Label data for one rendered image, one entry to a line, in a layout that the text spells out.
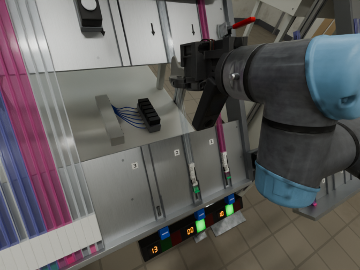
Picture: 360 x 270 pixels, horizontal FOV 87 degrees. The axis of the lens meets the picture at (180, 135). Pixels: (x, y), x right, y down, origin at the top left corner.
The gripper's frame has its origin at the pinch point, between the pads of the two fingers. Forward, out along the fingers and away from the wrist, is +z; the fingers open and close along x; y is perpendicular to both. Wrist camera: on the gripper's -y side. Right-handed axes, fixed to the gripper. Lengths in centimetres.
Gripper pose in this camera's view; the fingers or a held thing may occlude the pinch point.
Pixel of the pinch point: (177, 80)
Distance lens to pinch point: 47.7
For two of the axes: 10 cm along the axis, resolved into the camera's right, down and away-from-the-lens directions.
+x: -8.7, 2.3, -4.4
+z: -4.9, -3.0, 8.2
